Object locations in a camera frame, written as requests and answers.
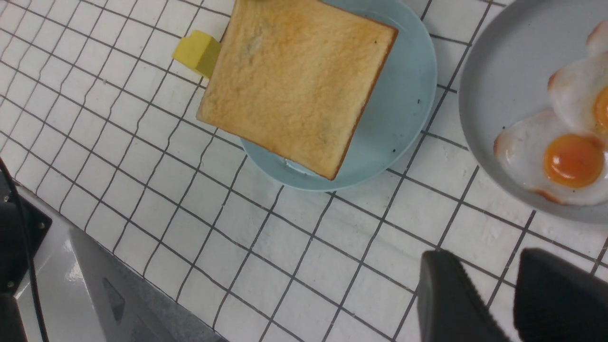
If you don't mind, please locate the grey egg plate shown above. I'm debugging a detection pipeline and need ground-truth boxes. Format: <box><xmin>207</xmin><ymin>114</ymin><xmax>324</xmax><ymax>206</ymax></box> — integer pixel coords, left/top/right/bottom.
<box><xmin>458</xmin><ymin>0</ymin><xmax>608</xmax><ymax>224</ymax></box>

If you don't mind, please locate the yellow cube block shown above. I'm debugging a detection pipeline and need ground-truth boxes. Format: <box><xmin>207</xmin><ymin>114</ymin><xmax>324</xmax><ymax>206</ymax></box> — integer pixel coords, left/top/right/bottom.
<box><xmin>172</xmin><ymin>30</ymin><xmax>221</xmax><ymax>79</ymax></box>

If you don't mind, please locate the toast slice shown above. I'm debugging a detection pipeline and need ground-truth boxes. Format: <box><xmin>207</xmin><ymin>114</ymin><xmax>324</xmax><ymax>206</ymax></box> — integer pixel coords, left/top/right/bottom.
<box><xmin>196</xmin><ymin>0</ymin><xmax>398</xmax><ymax>181</ymax></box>

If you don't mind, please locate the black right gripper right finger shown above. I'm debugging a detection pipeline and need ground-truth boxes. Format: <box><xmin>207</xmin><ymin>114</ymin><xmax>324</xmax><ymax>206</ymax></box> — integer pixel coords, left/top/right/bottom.
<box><xmin>514</xmin><ymin>247</ymin><xmax>608</xmax><ymax>342</ymax></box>

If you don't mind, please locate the fried egg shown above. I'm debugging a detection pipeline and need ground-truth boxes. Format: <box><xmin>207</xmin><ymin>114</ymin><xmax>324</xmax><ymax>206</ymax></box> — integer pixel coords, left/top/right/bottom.
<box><xmin>547</xmin><ymin>52</ymin><xmax>608</xmax><ymax>143</ymax></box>
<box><xmin>494</xmin><ymin>110</ymin><xmax>608</xmax><ymax>206</ymax></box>

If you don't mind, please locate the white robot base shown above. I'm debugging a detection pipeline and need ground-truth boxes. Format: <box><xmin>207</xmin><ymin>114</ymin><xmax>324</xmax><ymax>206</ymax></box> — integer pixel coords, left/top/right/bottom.
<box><xmin>18</xmin><ymin>186</ymin><xmax>223</xmax><ymax>342</ymax></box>

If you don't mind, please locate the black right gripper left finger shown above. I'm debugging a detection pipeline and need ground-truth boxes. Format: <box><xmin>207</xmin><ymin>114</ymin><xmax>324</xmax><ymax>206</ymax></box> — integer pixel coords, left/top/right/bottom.
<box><xmin>417</xmin><ymin>250</ymin><xmax>510</xmax><ymax>342</ymax></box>

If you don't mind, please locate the light blue plate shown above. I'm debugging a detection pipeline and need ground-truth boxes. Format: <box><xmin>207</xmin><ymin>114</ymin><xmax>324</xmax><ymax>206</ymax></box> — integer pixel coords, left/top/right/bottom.
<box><xmin>241</xmin><ymin>0</ymin><xmax>438</xmax><ymax>192</ymax></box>

